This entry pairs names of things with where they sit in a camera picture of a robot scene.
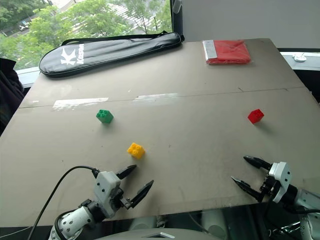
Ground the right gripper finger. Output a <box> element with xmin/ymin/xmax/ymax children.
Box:
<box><xmin>230</xmin><ymin>176</ymin><xmax>266</xmax><ymax>203</ymax></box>
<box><xmin>243</xmin><ymin>155</ymin><xmax>272</xmax><ymax>171</ymax></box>

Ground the black racket bag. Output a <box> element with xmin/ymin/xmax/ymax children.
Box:
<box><xmin>38</xmin><ymin>30</ymin><xmax>185</xmax><ymax>78</ymax></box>

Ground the small white round device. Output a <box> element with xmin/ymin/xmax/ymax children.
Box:
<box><xmin>292</xmin><ymin>52</ymin><xmax>307</xmax><ymax>63</ymax></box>

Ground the dark hanging garment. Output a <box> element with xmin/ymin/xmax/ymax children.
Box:
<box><xmin>0</xmin><ymin>57</ymin><xmax>26</xmax><ymax>131</ymax></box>

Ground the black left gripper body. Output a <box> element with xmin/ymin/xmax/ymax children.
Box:
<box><xmin>109</xmin><ymin>189</ymin><xmax>134</xmax><ymax>218</ymax></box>

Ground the red toy brick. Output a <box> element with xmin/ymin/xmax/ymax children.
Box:
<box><xmin>247</xmin><ymin>108</ymin><xmax>265</xmax><ymax>124</ymax></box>

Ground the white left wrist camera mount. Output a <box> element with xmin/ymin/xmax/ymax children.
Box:
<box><xmin>93</xmin><ymin>171</ymin><xmax>121</xmax><ymax>219</ymax></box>

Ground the green toy brick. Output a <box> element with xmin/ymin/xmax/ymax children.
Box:
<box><xmin>95</xmin><ymin>108</ymin><xmax>114</xmax><ymax>124</ymax></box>

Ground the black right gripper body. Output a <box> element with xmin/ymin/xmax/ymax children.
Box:
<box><xmin>259</xmin><ymin>174</ymin><xmax>281</xmax><ymax>196</ymax></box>

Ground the red cloth in plastic package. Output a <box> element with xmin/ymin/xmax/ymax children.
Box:
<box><xmin>201</xmin><ymin>38</ymin><xmax>252</xmax><ymax>66</ymax></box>

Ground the black window frame post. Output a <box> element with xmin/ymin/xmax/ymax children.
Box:
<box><xmin>169</xmin><ymin>0</ymin><xmax>185</xmax><ymax>42</ymax></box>

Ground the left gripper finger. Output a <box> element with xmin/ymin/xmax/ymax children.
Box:
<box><xmin>129</xmin><ymin>179</ymin><xmax>155</xmax><ymax>209</ymax></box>
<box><xmin>115</xmin><ymin>164</ymin><xmax>138</xmax><ymax>180</ymax></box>

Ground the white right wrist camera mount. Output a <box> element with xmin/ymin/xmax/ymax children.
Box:
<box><xmin>268</xmin><ymin>161</ymin><xmax>292</xmax><ymax>204</ymax></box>

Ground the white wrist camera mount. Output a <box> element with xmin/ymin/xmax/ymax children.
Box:
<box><xmin>93</xmin><ymin>171</ymin><xmax>121</xmax><ymax>219</ymax></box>
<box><xmin>268</xmin><ymin>161</ymin><xmax>292</xmax><ymax>204</ymax></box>

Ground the yellow toy brick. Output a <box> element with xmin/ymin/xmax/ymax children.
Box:
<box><xmin>127</xmin><ymin>142</ymin><xmax>146</xmax><ymax>160</ymax></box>

